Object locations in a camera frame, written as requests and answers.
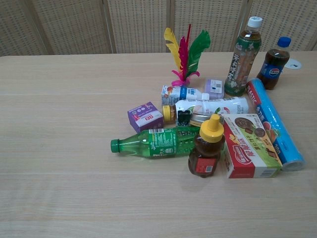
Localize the blue plastic wrap roll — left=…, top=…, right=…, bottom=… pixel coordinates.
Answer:
left=245, top=78, right=307, bottom=172

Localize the purple cardboard box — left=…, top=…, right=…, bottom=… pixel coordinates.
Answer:
left=127, top=101, right=164, bottom=133

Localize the green soda bottle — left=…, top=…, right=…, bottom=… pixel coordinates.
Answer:
left=110, top=125, right=203, bottom=159

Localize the small black clip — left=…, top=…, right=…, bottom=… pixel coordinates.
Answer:
left=176, top=110, right=192, bottom=127

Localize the small white milk bottle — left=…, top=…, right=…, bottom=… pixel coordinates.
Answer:
left=161, top=85, right=211, bottom=106

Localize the glass jar metal lid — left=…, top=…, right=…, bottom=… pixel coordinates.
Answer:
left=189, top=113, right=225, bottom=128

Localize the honey bear bottle yellow cap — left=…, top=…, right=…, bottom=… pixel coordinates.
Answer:
left=187, top=114, right=225, bottom=179

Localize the small lavender box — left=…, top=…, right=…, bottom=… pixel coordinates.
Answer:
left=203, top=78, right=226, bottom=100

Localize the colourful feather shuttlecock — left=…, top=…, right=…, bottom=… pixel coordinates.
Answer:
left=164, top=23, right=211, bottom=87

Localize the white bottle yellow cap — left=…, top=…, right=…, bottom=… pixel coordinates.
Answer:
left=162, top=96, right=250, bottom=124

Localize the red green biscuit box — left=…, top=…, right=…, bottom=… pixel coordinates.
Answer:
left=221, top=113, right=283, bottom=179

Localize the rattan folding screen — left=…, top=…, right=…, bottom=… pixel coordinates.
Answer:
left=0, top=0, right=317, bottom=58

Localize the green tea bottle white cap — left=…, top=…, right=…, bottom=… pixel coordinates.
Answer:
left=224, top=16, right=263, bottom=97

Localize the cola bottle blue cap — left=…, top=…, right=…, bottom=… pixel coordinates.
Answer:
left=256, top=36, right=291, bottom=90

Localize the white round table grommet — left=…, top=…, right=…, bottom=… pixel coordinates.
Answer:
left=284, top=58, right=302, bottom=69

